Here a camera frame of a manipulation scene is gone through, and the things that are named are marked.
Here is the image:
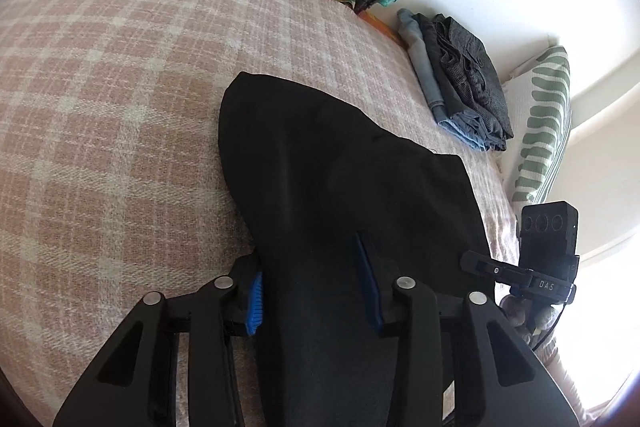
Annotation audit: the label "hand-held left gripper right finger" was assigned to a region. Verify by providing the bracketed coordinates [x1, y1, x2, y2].
[354, 233, 583, 427]

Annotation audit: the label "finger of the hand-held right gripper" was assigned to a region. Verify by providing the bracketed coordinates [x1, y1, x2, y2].
[460, 249, 532, 289]

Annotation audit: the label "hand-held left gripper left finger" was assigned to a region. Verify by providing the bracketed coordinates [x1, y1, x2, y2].
[52, 254, 266, 427]

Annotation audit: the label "black pants with yellow print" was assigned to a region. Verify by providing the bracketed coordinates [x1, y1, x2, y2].
[218, 72, 493, 427]

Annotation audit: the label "person's right hand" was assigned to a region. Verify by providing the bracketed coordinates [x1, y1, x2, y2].
[500, 296, 553, 335]

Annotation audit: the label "green striped white pillow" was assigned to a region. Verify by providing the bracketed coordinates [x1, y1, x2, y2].
[500, 46, 573, 208]

